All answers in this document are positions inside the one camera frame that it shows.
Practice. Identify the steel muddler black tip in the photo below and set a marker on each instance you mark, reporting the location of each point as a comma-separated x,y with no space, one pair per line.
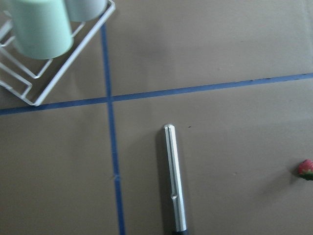
175,179

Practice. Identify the metal cup rack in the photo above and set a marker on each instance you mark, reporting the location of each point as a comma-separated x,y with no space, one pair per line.
31,81

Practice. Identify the grey-white cup upper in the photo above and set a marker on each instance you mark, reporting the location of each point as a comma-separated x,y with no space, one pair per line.
85,10

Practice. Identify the red strawberry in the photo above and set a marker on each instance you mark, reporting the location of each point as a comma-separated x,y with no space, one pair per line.
305,170

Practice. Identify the green cup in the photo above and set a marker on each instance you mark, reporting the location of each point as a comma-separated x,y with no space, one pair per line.
41,27

